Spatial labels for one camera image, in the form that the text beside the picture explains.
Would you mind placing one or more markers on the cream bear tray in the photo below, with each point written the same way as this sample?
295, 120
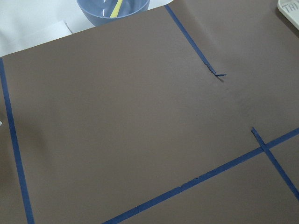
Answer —
290, 10

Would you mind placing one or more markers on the blue bowl with fork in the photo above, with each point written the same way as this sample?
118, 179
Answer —
100, 12

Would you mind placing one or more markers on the yellow plastic fork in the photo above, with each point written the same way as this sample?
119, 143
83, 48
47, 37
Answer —
116, 9

